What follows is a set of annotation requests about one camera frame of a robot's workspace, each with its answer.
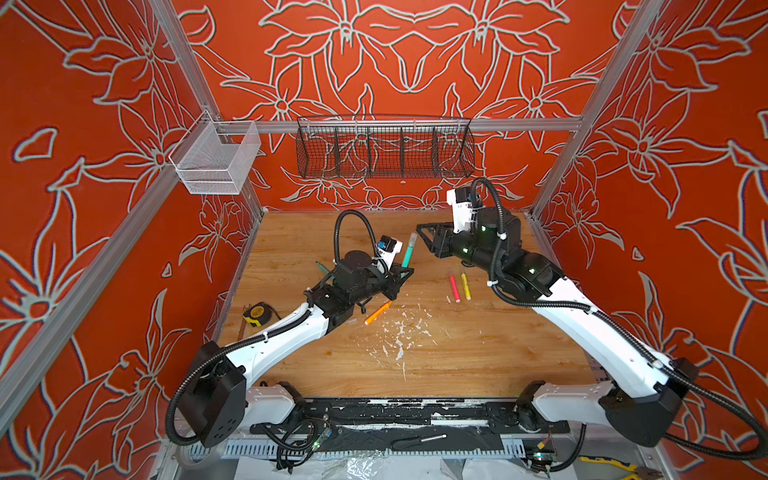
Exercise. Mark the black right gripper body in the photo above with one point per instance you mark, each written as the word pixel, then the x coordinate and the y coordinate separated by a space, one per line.
pixel 466 244

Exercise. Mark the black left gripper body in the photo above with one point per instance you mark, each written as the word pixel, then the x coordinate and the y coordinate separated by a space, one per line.
pixel 374 283

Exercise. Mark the pink highlighter pen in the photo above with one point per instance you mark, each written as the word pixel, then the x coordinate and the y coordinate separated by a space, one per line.
pixel 454 287

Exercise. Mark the yellow highlighter pen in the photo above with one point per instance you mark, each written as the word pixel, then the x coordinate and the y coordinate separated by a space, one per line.
pixel 466 287

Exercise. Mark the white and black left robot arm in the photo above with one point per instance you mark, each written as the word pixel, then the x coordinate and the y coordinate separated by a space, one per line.
pixel 210 402

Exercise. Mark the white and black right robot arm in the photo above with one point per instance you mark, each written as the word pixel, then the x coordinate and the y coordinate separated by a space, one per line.
pixel 639 400

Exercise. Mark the orange highlighter pen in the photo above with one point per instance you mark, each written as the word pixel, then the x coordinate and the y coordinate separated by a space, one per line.
pixel 377 313

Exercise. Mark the yellow black tape measure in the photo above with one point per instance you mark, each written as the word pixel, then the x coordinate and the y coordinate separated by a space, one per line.
pixel 259 314

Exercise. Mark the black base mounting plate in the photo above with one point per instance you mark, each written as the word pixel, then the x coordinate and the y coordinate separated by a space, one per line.
pixel 451 425

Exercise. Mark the clear plastic bin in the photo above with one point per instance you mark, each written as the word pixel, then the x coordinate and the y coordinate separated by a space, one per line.
pixel 212 160

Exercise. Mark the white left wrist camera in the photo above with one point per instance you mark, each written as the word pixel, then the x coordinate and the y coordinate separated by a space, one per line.
pixel 387 249

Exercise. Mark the black wire basket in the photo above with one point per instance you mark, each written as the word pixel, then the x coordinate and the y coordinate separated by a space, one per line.
pixel 367 146

